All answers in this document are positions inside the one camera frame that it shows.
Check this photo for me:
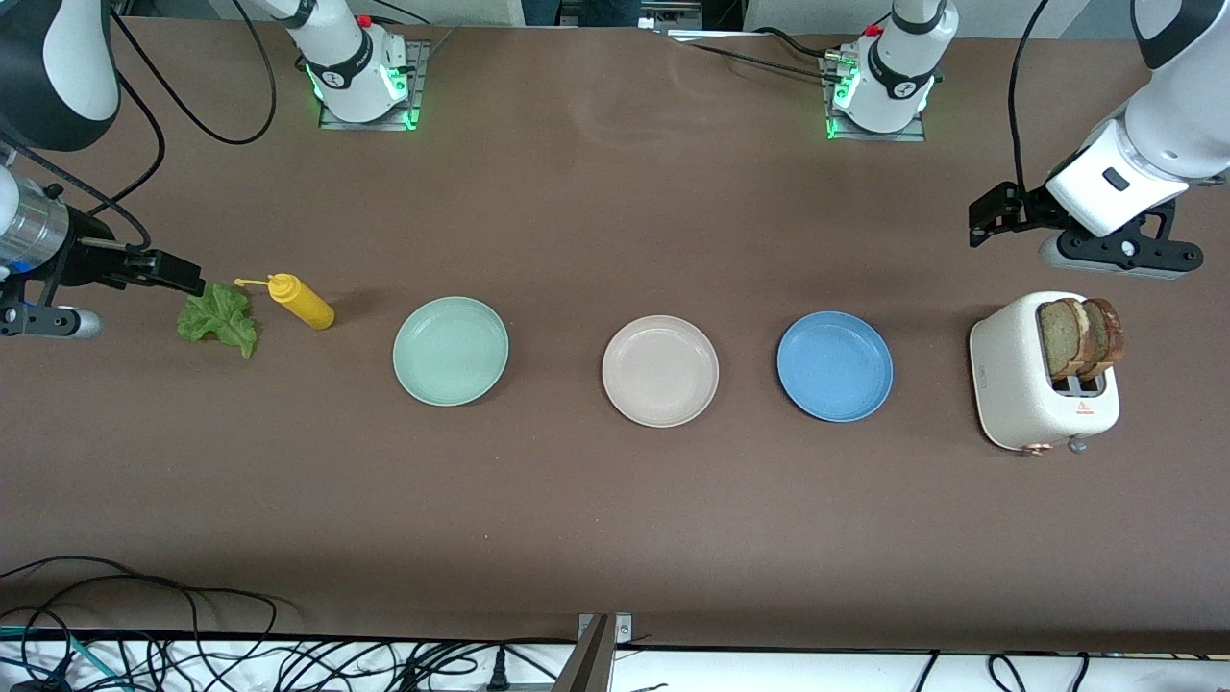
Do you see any green lettuce leaf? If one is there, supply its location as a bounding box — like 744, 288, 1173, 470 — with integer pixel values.
176, 282, 260, 361

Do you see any brown bread slice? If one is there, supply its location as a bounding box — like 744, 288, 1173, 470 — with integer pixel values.
1037, 298, 1092, 381
1078, 297, 1125, 381

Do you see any yellow mustard squeeze bottle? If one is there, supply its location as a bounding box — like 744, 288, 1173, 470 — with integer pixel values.
234, 273, 336, 331

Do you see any blue plate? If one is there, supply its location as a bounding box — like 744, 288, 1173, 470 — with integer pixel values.
776, 310, 895, 423

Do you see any green plate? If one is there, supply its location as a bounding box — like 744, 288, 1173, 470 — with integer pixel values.
392, 296, 510, 408

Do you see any beige plate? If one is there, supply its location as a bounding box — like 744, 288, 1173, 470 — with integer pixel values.
602, 315, 720, 429

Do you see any white toaster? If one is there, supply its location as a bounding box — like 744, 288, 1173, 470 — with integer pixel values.
969, 291, 1122, 455

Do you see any grey power strip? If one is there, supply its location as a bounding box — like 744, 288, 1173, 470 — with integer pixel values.
639, 3, 704, 33

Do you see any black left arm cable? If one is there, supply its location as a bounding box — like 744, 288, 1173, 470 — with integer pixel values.
1007, 0, 1053, 193

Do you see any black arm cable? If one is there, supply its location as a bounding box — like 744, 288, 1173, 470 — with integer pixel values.
0, 0, 280, 253
1007, 0, 1053, 193

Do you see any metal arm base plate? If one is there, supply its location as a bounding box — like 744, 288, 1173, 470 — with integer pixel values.
319, 40, 431, 131
822, 53, 928, 143

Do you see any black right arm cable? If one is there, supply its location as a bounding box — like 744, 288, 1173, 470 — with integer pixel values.
0, 0, 280, 253

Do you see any thin black cable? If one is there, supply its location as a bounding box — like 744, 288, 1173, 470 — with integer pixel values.
754, 27, 849, 59

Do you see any thick black braided cable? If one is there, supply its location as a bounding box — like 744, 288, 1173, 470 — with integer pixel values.
684, 40, 837, 82

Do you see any black looping cable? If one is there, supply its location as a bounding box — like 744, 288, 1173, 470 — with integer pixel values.
0, 556, 289, 674

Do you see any teal cable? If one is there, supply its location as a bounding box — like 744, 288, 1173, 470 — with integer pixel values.
0, 625, 109, 689

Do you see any small metal bracket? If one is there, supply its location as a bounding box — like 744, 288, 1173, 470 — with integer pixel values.
577, 613, 635, 643

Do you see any grey metal camera pole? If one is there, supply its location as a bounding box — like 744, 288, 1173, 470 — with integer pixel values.
553, 615, 616, 692

